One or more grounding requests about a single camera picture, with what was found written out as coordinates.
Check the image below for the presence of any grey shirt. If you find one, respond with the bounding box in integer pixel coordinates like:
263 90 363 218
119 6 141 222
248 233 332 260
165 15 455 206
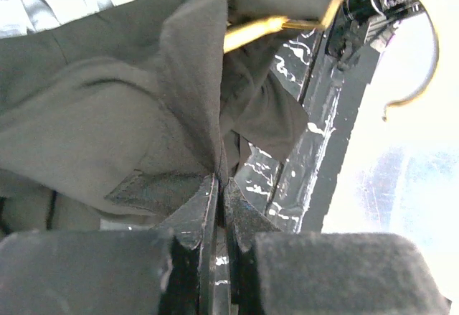
1 0 113 38

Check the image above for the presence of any yellow clothes hanger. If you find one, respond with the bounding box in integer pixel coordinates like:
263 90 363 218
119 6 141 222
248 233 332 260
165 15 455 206
223 0 442 122

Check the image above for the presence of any black shirt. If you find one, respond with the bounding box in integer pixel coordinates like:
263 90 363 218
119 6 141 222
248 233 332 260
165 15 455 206
1 0 331 230

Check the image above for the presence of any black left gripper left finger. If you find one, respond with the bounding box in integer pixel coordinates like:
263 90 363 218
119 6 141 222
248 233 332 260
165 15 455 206
1 176 219 314

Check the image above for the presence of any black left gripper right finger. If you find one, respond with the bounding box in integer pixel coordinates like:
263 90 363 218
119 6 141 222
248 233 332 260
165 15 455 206
223 181 450 314

